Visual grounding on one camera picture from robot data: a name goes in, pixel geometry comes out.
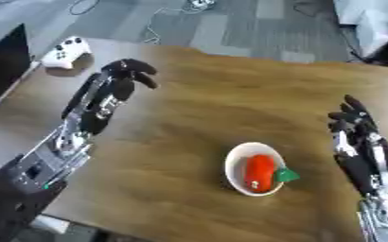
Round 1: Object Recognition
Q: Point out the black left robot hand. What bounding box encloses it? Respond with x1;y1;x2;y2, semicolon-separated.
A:
60;58;161;136

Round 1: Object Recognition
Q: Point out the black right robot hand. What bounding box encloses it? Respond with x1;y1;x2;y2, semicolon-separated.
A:
326;94;388;199

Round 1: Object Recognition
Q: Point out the white game controller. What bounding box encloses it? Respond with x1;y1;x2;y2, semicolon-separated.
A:
40;36;95;70

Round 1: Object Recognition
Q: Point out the red toy carrot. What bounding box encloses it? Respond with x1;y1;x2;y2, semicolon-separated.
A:
241;154;302;194

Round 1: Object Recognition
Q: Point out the white bowl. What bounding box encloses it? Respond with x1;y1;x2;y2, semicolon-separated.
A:
223;142;289;198

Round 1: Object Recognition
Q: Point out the black monitor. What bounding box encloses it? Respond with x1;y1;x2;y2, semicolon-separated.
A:
0;23;34;115

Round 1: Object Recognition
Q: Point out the white cable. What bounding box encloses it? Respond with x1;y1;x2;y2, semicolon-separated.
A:
141;0;218;45

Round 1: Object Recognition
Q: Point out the black cable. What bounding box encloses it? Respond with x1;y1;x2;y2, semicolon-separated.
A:
66;0;101;16

